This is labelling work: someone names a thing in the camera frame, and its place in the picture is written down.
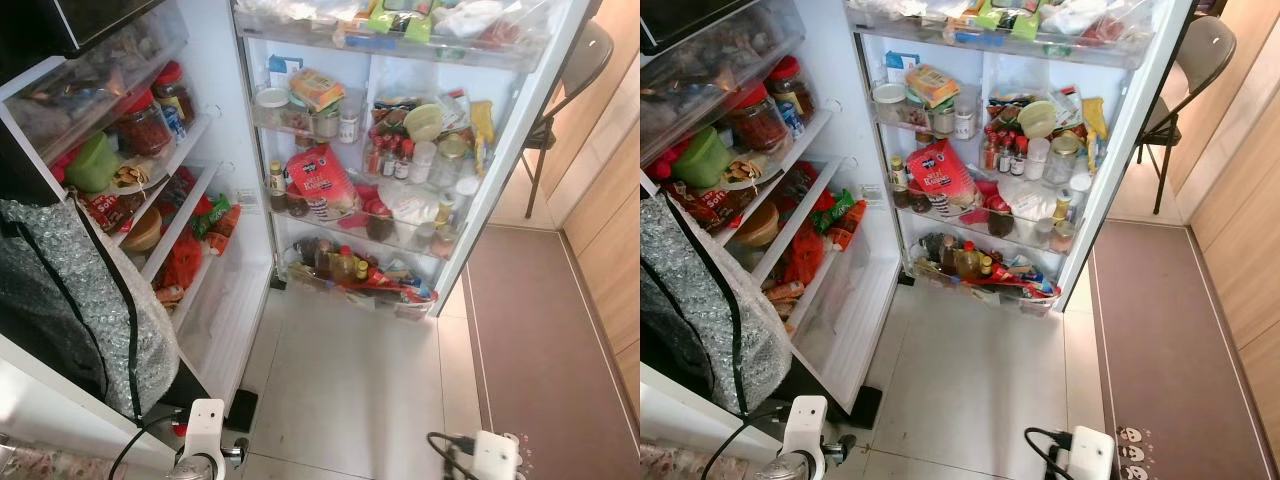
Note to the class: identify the round orange bowl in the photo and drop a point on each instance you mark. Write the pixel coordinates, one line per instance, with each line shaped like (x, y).
(757, 226)
(142, 232)

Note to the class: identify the black fridge foot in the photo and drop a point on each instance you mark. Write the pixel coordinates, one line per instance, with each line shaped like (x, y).
(241, 412)
(866, 408)

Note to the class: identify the white open fridge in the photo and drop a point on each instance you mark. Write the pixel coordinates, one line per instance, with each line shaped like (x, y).
(235, 150)
(850, 130)

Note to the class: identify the clear fridge drawer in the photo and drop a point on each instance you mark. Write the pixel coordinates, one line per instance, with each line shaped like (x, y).
(90, 90)
(710, 80)

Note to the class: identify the white fridge door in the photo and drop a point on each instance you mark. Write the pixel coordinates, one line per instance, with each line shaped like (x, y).
(1130, 130)
(520, 130)

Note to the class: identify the floral floor rug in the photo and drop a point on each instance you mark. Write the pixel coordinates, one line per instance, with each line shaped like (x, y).
(675, 465)
(50, 465)

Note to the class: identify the red net bag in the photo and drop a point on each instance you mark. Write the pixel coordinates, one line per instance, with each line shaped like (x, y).
(183, 262)
(802, 262)

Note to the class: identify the amber oil bottle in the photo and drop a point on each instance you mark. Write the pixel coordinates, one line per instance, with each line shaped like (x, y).
(970, 262)
(346, 266)

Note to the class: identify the orange flat packet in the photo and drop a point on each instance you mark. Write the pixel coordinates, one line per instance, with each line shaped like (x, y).
(850, 225)
(228, 228)

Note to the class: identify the bubble wrap sheet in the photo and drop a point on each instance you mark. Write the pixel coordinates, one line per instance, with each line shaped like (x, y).
(670, 290)
(40, 290)

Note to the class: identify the green snack packet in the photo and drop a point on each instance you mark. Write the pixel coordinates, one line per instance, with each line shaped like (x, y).
(833, 210)
(212, 215)

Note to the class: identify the yellow-cap sauce bottle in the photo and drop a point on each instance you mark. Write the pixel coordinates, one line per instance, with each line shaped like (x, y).
(277, 188)
(899, 183)

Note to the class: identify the red brown snack packet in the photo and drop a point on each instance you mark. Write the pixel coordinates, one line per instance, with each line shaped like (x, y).
(698, 205)
(108, 210)

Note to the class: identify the red printed carton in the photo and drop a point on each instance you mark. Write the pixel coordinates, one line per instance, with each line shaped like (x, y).
(940, 178)
(320, 182)

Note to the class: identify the mauve floor mat with prints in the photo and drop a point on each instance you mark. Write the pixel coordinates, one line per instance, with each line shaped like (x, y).
(1170, 350)
(550, 360)

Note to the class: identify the white plastic bag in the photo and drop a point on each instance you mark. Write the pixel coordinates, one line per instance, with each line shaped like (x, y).
(1032, 203)
(415, 208)

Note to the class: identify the green plastic container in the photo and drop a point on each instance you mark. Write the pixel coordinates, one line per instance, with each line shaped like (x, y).
(702, 160)
(92, 165)

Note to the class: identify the blue white yogurt cup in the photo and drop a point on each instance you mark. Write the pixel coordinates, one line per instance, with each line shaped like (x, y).
(175, 122)
(792, 120)

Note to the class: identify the large red-lid chili jar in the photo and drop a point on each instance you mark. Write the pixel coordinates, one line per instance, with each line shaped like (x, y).
(758, 120)
(143, 125)

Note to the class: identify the white plastic jar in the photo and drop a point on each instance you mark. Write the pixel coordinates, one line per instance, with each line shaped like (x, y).
(425, 163)
(1038, 160)

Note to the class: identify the clear jar with grey lid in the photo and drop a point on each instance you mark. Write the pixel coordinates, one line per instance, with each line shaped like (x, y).
(349, 125)
(966, 120)

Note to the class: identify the white-lid round container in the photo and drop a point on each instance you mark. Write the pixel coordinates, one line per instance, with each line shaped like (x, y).
(889, 96)
(271, 100)

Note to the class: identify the glass jar with metal lid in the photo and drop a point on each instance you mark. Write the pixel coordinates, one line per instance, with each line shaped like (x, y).
(452, 165)
(1063, 160)

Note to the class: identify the small red-lid glass jar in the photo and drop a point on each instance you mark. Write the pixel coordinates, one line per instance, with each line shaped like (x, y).
(790, 88)
(175, 90)

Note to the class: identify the orange cracker box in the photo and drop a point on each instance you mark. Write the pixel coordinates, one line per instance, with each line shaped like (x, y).
(932, 85)
(317, 88)

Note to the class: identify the pale green round container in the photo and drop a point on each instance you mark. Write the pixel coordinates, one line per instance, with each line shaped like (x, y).
(424, 122)
(1038, 119)

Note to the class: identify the yellow tall packet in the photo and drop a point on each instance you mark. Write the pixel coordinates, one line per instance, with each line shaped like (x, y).
(1095, 125)
(483, 130)

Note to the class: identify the green food packet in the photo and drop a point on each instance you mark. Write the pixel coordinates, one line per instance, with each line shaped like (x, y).
(1008, 18)
(400, 20)

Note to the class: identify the dark folding chair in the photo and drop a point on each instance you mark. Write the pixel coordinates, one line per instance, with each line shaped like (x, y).
(585, 60)
(1205, 55)

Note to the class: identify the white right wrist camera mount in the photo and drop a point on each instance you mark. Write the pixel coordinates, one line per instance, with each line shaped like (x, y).
(1092, 452)
(496, 455)

